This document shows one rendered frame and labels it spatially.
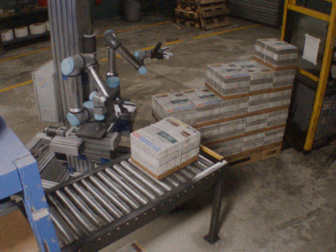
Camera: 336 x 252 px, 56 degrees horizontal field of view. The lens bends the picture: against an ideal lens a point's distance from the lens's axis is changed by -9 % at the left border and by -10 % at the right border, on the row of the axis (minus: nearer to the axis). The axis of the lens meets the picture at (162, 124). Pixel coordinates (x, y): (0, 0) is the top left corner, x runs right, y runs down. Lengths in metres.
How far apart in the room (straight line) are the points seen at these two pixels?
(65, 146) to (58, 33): 0.90
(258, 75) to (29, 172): 2.57
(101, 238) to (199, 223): 1.34
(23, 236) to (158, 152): 0.95
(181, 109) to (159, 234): 1.10
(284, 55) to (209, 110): 0.96
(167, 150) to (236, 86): 1.31
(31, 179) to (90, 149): 1.65
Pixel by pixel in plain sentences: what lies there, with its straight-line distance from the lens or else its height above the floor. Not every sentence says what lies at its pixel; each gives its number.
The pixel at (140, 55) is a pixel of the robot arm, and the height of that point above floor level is 1.22.
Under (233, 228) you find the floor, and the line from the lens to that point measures 3.09.
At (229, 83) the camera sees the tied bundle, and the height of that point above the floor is 1.01.
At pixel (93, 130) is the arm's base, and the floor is 0.84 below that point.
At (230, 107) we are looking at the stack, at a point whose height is 0.75.
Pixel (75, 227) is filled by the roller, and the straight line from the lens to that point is 1.99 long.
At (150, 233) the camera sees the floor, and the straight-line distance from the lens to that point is 3.00.
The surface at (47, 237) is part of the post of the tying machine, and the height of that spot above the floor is 1.18.
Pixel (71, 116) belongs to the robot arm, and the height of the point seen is 1.02.
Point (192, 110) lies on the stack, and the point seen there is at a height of 0.80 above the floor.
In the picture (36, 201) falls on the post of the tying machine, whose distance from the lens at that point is 1.31.
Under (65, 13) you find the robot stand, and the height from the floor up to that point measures 1.73.
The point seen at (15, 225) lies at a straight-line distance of 2.09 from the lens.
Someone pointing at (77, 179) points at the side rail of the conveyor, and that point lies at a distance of 2.32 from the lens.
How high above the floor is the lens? 2.22
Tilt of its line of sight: 30 degrees down
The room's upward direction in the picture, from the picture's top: straight up
